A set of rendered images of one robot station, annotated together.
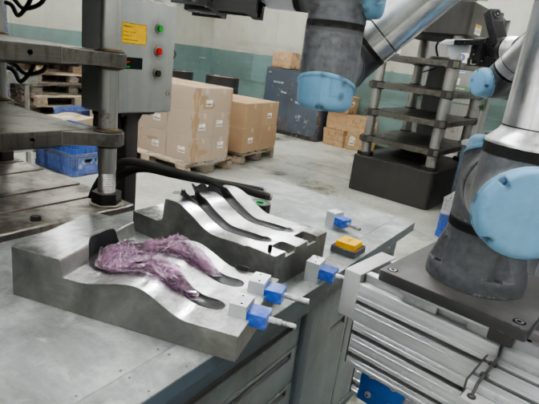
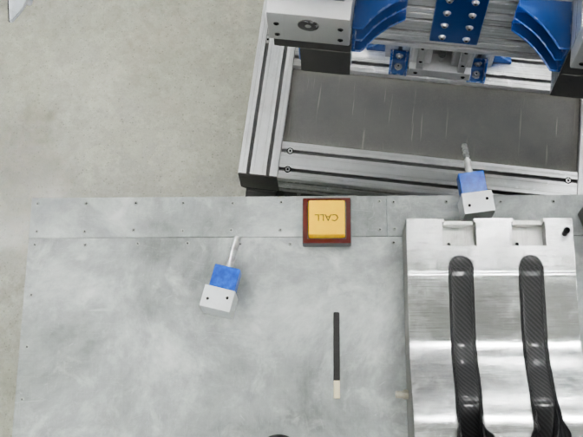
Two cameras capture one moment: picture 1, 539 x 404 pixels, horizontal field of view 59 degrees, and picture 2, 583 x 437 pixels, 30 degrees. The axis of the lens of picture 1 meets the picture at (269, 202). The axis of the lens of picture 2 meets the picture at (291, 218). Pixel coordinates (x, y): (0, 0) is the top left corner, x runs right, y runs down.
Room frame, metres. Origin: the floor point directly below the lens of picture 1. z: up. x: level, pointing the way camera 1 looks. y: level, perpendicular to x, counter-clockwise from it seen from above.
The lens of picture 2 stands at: (1.65, 0.21, 2.53)
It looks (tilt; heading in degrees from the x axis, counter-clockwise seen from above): 72 degrees down; 244
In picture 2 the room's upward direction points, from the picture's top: 7 degrees counter-clockwise
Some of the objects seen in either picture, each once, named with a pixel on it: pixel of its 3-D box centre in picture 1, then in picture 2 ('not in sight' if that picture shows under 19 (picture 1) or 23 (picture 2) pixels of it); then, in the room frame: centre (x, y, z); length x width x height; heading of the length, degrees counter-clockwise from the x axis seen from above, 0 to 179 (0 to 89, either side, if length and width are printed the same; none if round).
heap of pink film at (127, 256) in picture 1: (156, 256); not in sight; (0.94, 0.23, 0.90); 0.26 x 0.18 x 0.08; 75
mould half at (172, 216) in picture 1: (228, 223); (494, 378); (1.29, 0.11, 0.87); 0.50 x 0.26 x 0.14; 57
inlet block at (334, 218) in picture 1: (344, 223); (226, 274); (1.54, -0.26, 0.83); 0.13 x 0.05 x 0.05; 43
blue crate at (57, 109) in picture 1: (78, 115); not in sight; (6.41, 2.70, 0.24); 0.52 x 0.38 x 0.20; 150
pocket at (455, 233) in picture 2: (304, 242); (457, 235); (1.20, -0.11, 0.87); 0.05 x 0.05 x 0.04; 57
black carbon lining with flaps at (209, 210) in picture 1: (231, 209); (506, 362); (1.27, 0.10, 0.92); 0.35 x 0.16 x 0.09; 57
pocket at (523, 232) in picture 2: (281, 252); (527, 235); (1.11, -0.05, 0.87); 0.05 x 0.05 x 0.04; 57
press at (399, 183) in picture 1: (430, 103); not in sight; (5.62, -1.68, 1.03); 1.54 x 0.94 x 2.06; 144
